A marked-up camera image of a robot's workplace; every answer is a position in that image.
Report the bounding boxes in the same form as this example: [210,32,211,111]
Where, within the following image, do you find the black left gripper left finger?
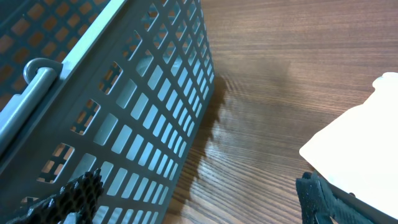
[6,169,104,224]

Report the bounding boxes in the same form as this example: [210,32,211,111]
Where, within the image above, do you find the white snack pouch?
[299,72,397,223]

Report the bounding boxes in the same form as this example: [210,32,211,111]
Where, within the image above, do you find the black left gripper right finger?
[295,172,397,224]

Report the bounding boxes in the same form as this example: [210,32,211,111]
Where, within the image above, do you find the grey plastic mesh basket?
[1,0,215,223]

